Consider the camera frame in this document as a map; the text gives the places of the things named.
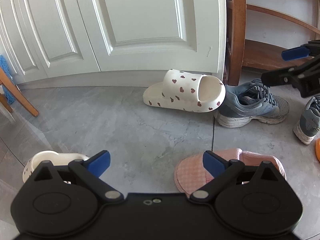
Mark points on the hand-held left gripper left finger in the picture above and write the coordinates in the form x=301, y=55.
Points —
x=100, y=163

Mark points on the wooden chair leg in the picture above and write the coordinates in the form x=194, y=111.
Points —
x=20, y=95

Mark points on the orange slipper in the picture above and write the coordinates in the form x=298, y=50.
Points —
x=318, y=150

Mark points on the white perforated clog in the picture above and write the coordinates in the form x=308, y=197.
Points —
x=50, y=158

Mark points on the blue fluffy mop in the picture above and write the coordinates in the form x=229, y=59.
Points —
x=6, y=75

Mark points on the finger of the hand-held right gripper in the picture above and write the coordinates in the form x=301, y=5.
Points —
x=277, y=77
x=295, y=52

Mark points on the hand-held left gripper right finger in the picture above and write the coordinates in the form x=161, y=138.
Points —
x=212, y=162

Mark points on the wooden shoe rack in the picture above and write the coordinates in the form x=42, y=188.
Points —
x=235, y=30

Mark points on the white heart-print slipper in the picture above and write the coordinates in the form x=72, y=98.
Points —
x=180, y=90

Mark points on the grey sneaker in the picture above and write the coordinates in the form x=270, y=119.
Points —
x=252, y=107
x=308, y=122

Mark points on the white panelled door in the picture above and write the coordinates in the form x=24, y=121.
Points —
x=50, y=30
x=150, y=17

